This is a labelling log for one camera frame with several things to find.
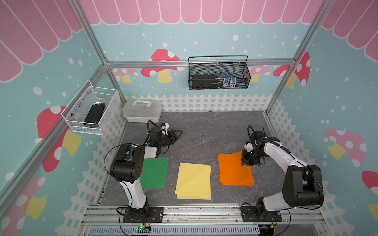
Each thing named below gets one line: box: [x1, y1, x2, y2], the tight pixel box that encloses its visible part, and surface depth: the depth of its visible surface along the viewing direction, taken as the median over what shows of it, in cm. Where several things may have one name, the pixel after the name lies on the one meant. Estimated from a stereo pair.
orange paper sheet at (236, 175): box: [219, 165, 255, 186], surface depth 90 cm
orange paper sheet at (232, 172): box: [217, 149, 255, 187], surface depth 91 cm
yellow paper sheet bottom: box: [174, 162, 212, 201], surface depth 87 cm
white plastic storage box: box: [122, 98, 162, 124], surface depth 111 cm
